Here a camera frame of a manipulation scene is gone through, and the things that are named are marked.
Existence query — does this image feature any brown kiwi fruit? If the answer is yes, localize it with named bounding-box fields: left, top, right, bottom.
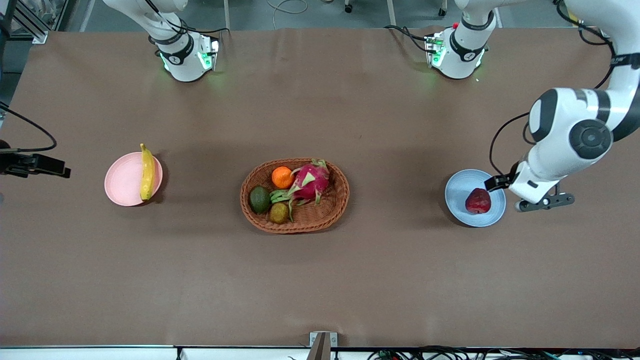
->
left=269, top=202, right=290, bottom=225

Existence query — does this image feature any brown table cover sheet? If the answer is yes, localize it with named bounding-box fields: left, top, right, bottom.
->
left=0, top=26, right=640, bottom=349

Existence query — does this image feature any dark red apple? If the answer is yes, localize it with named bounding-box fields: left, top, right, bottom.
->
left=465, top=188, right=492, bottom=215

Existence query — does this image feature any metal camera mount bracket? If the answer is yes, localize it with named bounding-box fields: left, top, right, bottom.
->
left=309, top=331, right=338, bottom=360

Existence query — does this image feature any tangled black cable bundle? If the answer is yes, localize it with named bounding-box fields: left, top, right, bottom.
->
left=367, top=345, right=640, bottom=360

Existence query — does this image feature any orange tangerine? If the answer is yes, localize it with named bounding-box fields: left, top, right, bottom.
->
left=271, top=166, right=295, bottom=190

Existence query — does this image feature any pink dragon fruit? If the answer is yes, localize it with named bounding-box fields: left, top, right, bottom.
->
left=270, top=158, right=331, bottom=221

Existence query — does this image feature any light blue round plate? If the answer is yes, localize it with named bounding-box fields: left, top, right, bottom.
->
left=444, top=169, right=507, bottom=228

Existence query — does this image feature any white floor cable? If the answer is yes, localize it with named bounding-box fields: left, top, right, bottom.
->
left=266, top=0, right=309, bottom=30

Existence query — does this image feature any pink round plate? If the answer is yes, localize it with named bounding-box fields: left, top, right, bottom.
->
left=104, top=153, right=164, bottom=207

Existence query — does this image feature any black right arm base cable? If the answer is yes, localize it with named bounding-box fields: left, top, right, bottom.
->
left=145, top=0, right=231, bottom=37

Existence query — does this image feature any black arm base cable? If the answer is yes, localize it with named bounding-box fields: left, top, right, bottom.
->
left=384, top=25, right=432, bottom=54
left=145, top=0, right=231, bottom=37

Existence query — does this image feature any yellow banana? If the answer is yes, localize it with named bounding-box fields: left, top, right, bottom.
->
left=139, top=143, right=157, bottom=202

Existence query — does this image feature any white table edge rail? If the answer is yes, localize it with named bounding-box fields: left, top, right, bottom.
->
left=0, top=344, right=640, bottom=360

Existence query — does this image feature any dark green avocado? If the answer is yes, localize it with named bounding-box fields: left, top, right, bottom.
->
left=249, top=186, right=271, bottom=215

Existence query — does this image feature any aluminium frame post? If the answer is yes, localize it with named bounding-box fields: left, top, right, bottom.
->
left=0, top=0, right=49, bottom=45

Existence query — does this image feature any brown wicker fruit basket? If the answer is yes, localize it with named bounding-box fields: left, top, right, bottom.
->
left=240, top=158, right=350, bottom=235

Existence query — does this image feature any black left arm base cable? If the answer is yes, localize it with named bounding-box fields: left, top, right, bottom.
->
left=384, top=25, right=432, bottom=54

